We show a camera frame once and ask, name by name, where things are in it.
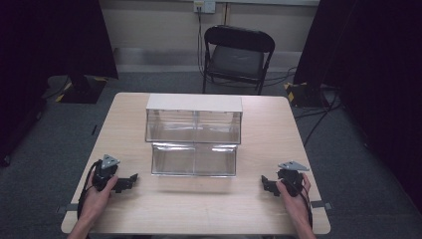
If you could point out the clear plastic drawer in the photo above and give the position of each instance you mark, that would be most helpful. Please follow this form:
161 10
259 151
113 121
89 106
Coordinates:
194 160

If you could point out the white clear drawer cabinet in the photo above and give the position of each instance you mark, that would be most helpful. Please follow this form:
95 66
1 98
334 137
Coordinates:
194 116

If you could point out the person's left hand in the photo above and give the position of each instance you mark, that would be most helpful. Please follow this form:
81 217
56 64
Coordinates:
98 198

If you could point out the black stand base striped tape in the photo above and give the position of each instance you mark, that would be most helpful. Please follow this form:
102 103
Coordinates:
83 89
303 94

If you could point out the person's right hand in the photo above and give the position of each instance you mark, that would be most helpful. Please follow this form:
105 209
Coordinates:
294 203

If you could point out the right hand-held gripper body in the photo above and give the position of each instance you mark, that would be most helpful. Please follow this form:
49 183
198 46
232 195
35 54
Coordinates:
292 179

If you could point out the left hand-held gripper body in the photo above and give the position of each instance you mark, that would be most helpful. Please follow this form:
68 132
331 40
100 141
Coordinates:
100 176

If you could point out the dark curtain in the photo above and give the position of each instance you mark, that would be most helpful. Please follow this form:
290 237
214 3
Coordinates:
375 66
49 49

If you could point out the white wall socket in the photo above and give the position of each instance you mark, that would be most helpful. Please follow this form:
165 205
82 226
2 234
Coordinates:
204 6

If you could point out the black folding chair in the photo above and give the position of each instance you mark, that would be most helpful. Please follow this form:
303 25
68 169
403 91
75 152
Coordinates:
237 58

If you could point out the small black floor object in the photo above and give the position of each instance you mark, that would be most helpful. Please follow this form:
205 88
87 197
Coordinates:
94 129

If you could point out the grey tape strip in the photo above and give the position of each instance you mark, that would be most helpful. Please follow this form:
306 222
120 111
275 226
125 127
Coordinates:
321 204
66 208

